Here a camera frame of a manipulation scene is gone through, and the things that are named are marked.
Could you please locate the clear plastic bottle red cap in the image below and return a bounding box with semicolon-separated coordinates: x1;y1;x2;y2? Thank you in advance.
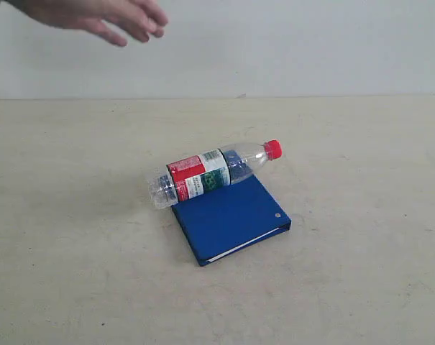
147;139;283;209

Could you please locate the person's bare hand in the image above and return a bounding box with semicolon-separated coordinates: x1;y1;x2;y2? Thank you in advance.
9;0;168;47

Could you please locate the blue binder folder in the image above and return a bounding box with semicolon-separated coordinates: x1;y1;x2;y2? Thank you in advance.
172;175;291;267

